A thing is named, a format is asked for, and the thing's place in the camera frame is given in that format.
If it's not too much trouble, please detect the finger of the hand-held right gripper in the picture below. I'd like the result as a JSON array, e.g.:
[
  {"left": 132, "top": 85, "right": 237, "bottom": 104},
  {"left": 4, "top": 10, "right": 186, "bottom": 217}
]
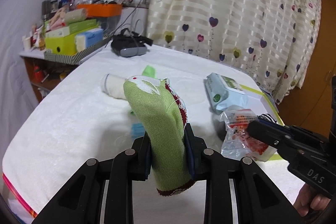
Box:
[
  {"left": 257, "top": 115, "right": 292, "bottom": 135},
  {"left": 247, "top": 120, "right": 289, "bottom": 153}
]

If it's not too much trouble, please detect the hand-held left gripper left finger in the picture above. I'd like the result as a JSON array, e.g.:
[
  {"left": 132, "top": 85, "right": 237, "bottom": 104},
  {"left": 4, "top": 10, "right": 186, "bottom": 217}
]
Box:
[{"left": 31, "top": 132, "right": 154, "bottom": 224}]

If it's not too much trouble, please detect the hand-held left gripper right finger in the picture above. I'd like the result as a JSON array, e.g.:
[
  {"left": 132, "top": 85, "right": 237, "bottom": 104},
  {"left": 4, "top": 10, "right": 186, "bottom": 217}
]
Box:
[{"left": 184, "top": 124, "right": 306, "bottom": 224}]

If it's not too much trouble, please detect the clear plastic packet red print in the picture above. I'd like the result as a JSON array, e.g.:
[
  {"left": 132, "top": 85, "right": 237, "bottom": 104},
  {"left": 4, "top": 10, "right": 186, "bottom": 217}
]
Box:
[{"left": 219, "top": 108, "right": 276, "bottom": 163}]

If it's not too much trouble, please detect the blue face mask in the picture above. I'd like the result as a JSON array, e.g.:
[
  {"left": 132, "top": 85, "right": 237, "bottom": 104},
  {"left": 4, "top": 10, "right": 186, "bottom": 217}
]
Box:
[{"left": 130, "top": 123, "right": 146, "bottom": 139}]

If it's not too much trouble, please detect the lime green cardboard box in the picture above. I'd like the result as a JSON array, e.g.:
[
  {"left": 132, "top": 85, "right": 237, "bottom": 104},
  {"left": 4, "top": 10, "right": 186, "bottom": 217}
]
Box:
[{"left": 238, "top": 84, "right": 285, "bottom": 161}]

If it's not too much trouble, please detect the green towel with red trim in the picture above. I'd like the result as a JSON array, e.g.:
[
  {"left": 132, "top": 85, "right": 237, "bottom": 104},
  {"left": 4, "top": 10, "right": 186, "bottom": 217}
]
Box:
[{"left": 123, "top": 76, "right": 196, "bottom": 197}]

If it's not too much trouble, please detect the cream sock with blue stripes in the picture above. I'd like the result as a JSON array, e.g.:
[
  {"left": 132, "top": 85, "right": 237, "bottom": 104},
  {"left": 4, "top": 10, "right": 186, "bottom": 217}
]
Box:
[{"left": 103, "top": 73, "right": 132, "bottom": 101}]

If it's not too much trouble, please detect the person's right hand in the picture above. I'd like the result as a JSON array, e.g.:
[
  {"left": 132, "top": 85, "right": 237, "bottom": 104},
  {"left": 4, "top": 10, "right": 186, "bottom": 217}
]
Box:
[{"left": 293, "top": 183, "right": 332, "bottom": 218}]

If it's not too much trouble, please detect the wet wipes pack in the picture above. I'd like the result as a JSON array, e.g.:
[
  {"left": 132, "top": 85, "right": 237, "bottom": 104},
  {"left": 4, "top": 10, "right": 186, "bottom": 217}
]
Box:
[{"left": 204, "top": 72, "right": 248, "bottom": 115}]

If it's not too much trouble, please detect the wooden wardrobe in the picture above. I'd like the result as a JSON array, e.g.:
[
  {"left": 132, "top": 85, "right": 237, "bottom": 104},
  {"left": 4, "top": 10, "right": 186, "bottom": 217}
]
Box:
[{"left": 277, "top": 0, "right": 336, "bottom": 132}]

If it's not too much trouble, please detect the small lime green cloth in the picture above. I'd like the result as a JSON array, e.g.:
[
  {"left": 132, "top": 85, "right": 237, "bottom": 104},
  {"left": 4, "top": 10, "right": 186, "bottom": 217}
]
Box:
[{"left": 142, "top": 65, "right": 158, "bottom": 79}]

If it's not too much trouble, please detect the black and grey headset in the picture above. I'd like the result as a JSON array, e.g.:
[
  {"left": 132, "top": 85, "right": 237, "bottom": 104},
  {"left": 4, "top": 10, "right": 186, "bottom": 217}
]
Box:
[{"left": 111, "top": 28, "right": 153, "bottom": 57}]

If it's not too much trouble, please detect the striped grey tray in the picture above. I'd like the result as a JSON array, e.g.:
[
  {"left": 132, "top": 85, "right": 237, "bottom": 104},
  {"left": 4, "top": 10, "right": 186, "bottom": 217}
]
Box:
[{"left": 43, "top": 35, "right": 112, "bottom": 65}]

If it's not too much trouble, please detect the wooden side shelf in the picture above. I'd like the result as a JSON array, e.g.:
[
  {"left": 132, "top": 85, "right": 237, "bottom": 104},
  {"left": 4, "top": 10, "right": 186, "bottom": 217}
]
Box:
[{"left": 20, "top": 52, "right": 76, "bottom": 104}]

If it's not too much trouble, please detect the blue tissue pack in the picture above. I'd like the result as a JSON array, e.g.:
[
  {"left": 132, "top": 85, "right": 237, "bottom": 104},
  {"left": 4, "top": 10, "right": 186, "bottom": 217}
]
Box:
[{"left": 75, "top": 28, "right": 104, "bottom": 52}]

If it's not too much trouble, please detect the colourful striped sheet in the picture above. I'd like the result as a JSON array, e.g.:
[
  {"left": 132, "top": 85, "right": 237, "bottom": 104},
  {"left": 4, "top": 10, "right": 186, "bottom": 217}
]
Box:
[{"left": 2, "top": 173, "right": 37, "bottom": 219}]

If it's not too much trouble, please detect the cream curtain with hearts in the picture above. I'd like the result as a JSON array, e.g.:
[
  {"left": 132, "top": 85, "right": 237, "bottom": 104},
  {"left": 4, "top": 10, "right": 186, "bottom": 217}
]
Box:
[{"left": 146, "top": 0, "right": 322, "bottom": 106}]

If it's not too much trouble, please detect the lime green file box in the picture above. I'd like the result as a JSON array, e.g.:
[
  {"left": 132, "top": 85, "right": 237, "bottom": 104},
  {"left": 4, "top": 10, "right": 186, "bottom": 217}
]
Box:
[{"left": 45, "top": 30, "right": 78, "bottom": 55}]

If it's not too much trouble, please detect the long green carton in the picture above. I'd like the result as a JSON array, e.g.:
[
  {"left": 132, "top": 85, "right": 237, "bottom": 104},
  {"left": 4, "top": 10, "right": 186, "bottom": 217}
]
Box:
[{"left": 46, "top": 19, "right": 98, "bottom": 38}]

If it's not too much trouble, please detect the orange storage bin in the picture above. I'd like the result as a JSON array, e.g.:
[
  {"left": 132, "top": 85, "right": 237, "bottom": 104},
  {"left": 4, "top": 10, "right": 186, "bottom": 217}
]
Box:
[{"left": 76, "top": 3, "right": 123, "bottom": 17}]

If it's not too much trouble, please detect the dark glass jar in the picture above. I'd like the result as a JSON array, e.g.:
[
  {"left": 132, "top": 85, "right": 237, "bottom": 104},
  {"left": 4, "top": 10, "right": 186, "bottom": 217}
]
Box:
[{"left": 41, "top": 0, "right": 59, "bottom": 21}]

